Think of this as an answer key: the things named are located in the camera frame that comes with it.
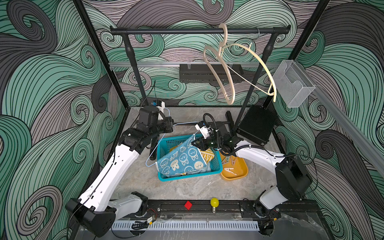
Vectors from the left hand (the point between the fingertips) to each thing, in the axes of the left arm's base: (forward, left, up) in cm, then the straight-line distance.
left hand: (173, 118), depth 69 cm
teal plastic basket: (+2, +8, -28) cm, 29 cm away
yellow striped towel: (-7, -19, -22) cm, 30 cm away
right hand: (-4, -9, -17) cm, 20 cm away
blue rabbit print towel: (-10, -7, -22) cm, 25 cm away
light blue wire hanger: (-1, 0, -3) cm, 4 cm away
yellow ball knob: (-30, -21, -30) cm, 47 cm away
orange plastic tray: (-11, -34, -31) cm, 48 cm away
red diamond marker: (-30, -7, -32) cm, 45 cm away
